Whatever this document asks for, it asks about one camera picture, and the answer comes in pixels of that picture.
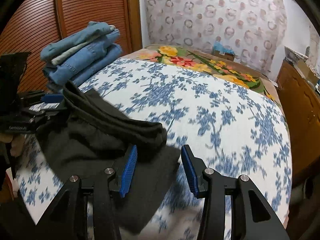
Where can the brown slatted wooden wardrobe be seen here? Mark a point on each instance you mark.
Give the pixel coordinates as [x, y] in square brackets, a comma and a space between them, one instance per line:
[87, 7]

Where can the blue floral white bed sheet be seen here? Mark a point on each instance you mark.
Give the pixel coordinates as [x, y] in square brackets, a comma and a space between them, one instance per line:
[200, 120]

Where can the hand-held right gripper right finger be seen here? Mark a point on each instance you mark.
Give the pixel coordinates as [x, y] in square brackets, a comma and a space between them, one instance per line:
[190, 172]

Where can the cardboard box with blue cloth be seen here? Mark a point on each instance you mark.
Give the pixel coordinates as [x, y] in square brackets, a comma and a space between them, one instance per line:
[223, 51]

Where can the faded blue folded jeans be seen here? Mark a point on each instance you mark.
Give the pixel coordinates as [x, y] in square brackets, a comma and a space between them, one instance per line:
[75, 38]

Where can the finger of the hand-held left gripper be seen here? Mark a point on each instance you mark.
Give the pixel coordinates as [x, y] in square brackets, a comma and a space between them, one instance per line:
[50, 107]
[51, 98]

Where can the brown wooden sideboard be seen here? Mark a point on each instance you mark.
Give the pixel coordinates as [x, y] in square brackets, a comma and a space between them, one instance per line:
[300, 110]

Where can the colourful flower print blanket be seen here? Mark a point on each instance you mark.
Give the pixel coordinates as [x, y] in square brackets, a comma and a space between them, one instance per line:
[200, 66]

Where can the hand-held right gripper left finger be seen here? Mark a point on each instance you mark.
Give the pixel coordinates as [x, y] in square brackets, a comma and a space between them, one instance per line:
[128, 172]

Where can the circle print sheer curtain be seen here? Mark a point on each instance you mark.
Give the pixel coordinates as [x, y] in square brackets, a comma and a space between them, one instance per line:
[212, 12]

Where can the person's left hand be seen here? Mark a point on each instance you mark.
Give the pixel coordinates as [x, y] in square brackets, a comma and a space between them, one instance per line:
[16, 145]

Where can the cream lace window curtain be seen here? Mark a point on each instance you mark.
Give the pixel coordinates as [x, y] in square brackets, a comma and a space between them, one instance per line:
[315, 47]

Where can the pale grey folded jeans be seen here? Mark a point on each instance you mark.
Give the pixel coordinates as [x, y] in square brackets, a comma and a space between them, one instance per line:
[67, 55]

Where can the black pants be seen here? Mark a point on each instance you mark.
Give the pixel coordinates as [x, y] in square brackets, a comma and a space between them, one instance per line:
[87, 142]

